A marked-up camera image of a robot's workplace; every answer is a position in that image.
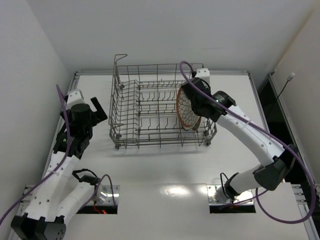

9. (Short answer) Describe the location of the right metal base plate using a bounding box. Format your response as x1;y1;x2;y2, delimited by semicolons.
206;184;256;206

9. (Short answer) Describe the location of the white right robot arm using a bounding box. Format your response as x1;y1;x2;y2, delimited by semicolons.
181;82;295;201

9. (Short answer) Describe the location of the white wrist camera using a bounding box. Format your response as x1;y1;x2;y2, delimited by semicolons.
195;68;210;82
66;88;85;108

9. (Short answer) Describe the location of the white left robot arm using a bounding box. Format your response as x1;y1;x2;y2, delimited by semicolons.
11;97;108;240

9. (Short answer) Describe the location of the aluminium table edge rail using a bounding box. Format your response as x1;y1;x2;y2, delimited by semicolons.
257;72;309;186

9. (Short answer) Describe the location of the white cable connector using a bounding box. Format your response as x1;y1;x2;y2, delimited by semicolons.
287;72;295;82

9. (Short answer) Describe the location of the metal base plate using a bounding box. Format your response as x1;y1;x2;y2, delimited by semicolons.
95;185;120;206
206;184;256;206

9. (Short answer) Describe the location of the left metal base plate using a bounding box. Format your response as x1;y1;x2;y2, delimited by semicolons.
95;185;120;206

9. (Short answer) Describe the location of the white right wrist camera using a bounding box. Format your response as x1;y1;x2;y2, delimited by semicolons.
195;68;210;82

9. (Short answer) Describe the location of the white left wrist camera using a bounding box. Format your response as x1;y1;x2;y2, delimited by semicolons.
66;88;85;108

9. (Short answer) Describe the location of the grey wire dish rack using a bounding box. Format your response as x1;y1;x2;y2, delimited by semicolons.
109;54;218;150

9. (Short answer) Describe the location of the orange rimmed floral plate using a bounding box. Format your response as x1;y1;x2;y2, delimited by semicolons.
176;87;202;131

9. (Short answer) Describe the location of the black thin cable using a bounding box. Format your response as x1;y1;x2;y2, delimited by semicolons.
263;79;292;118

